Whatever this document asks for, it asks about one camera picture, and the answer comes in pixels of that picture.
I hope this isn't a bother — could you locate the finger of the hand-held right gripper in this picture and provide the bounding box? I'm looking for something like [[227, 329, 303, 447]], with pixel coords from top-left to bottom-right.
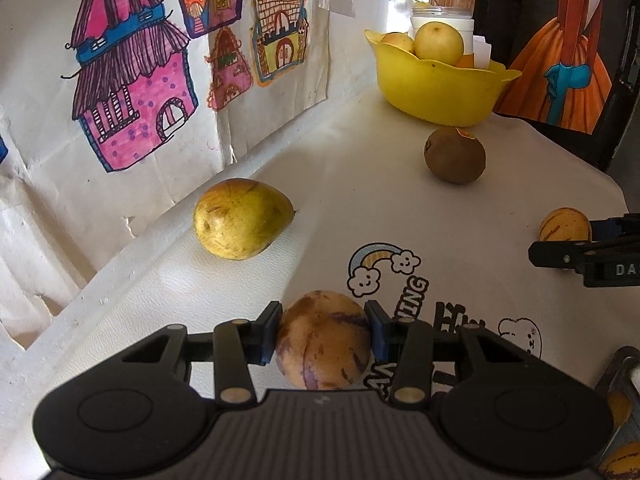
[[590, 214, 640, 246], [529, 240, 609, 271]]

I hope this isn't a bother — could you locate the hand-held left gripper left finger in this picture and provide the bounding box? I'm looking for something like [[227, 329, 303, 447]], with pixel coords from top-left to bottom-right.
[[107, 301, 283, 407]]

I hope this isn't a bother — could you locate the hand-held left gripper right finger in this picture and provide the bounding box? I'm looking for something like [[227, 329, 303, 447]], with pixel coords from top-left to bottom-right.
[[364, 300, 544, 404]]

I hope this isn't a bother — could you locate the small striped pepino melon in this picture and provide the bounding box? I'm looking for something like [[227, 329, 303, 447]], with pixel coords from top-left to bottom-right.
[[538, 208, 592, 243]]

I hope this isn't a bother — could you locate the silver metal tray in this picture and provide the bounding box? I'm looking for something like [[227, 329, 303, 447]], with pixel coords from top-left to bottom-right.
[[592, 345, 640, 480]]

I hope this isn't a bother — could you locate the yellow-green speckled fruit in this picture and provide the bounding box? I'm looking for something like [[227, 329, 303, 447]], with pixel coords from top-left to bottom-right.
[[194, 178, 296, 261]]

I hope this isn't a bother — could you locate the white printed cloth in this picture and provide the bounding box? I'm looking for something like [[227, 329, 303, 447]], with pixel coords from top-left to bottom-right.
[[0, 85, 640, 480]]

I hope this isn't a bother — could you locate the brown kiwi fruit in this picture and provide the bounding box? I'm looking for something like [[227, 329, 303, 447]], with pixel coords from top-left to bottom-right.
[[424, 127, 487, 184]]

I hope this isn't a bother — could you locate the orange-dress girl painting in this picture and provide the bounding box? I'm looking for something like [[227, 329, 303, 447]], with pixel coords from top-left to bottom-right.
[[492, 0, 621, 135]]

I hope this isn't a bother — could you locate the yellow plastic bowl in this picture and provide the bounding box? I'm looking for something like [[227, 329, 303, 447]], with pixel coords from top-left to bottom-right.
[[364, 29, 522, 127]]

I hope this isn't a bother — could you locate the white paper card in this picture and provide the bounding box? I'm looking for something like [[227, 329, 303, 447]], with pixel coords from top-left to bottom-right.
[[472, 35, 493, 71]]

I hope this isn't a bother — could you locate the large yellow pear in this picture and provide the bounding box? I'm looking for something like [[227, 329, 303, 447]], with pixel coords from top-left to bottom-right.
[[415, 21, 465, 62]]

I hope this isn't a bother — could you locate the white jar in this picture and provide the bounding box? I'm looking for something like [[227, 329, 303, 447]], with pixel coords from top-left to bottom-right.
[[410, 6, 475, 56]]

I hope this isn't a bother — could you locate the small yellow pear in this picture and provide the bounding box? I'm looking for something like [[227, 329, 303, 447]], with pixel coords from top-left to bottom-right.
[[381, 32, 416, 53]]

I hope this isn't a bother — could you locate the coloured houses drawing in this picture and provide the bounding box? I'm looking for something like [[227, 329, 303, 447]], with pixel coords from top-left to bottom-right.
[[0, 0, 391, 356]]

